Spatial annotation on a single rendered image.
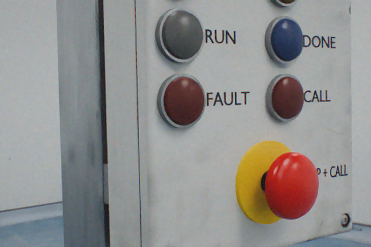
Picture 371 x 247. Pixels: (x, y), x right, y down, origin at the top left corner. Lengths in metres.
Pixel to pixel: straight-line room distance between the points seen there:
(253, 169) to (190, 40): 0.09
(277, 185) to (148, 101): 0.09
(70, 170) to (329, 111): 0.18
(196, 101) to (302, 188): 0.08
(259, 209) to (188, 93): 0.09
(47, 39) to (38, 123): 0.64
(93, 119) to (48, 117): 4.20
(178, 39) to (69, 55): 0.11
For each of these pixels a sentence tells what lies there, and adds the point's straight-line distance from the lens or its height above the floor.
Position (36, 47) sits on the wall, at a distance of 4.54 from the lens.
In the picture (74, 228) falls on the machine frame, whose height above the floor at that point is 0.83.
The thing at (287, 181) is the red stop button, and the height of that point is 0.86.
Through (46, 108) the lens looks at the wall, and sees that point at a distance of 4.56.
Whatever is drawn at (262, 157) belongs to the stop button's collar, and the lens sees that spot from 0.36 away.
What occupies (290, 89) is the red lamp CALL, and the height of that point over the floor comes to 0.92.
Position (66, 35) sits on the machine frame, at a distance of 0.41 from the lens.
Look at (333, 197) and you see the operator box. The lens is 0.42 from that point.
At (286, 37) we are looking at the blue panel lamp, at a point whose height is 0.95.
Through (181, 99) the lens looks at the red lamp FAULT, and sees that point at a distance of 0.32.
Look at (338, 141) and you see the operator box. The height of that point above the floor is 0.88.
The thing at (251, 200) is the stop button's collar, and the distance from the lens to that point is 0.36.
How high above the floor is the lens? 0.92
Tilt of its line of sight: 3 degrees down
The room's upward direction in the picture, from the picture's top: 1 degrees counter-clockwise
